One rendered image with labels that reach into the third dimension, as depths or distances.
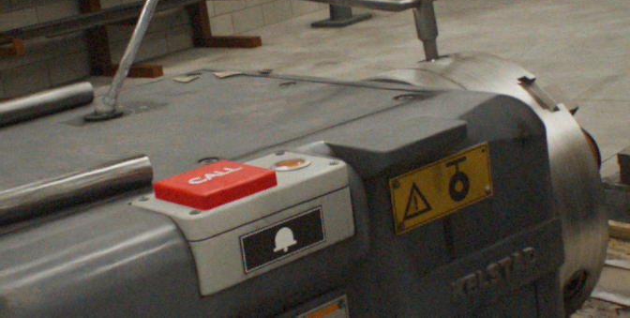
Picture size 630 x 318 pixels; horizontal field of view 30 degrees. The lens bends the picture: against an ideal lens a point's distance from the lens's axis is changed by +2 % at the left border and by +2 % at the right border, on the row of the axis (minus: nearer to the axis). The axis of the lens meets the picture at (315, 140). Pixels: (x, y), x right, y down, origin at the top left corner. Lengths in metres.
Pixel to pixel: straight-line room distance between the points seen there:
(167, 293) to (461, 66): 0.56
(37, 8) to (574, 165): 7.98
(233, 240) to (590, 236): 0.52
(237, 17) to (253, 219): 9.67
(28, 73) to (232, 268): 8.23
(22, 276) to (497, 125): 0.42
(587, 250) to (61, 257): 0.62
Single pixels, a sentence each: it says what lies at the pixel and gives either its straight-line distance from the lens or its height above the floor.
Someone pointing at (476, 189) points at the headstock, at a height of 1.19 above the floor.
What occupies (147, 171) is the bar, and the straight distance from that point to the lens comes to 0.81.
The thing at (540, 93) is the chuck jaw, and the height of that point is 1.20.
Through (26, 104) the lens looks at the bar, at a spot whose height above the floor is 1.27.
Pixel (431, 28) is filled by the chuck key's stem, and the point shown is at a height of 1.27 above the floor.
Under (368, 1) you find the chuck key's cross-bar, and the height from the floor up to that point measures 1.32.
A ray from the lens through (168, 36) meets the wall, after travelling 9.83.
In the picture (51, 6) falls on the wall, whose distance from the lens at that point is 9.09.
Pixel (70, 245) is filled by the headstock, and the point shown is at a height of 1.25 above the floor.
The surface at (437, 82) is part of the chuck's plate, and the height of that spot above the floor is 1.23.
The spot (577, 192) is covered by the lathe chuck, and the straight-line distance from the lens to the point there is 1.17.
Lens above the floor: 1.46
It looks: 14 degrees down
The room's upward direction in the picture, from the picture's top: 8 degrees counter-clockwise
